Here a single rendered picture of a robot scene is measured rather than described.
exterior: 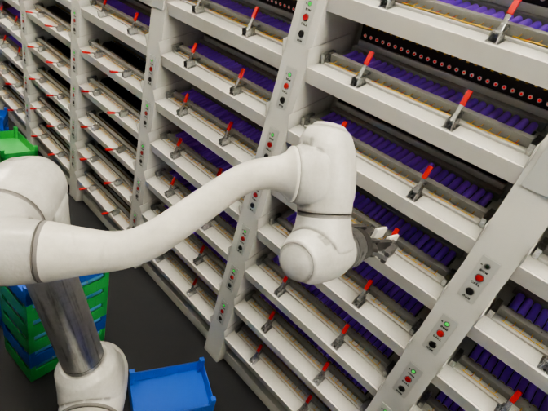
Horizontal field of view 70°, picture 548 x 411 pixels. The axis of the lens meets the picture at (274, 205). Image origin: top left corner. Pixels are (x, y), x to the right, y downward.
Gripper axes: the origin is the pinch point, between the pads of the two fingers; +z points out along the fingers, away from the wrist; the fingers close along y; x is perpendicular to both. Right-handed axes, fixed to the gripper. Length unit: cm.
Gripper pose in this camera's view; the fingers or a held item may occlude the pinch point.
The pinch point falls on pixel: (385, 236)
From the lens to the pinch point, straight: 104.1
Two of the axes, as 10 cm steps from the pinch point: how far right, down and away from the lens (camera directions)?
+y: 7.0, 5.2, -5.0
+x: 4.0, -8.5, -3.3
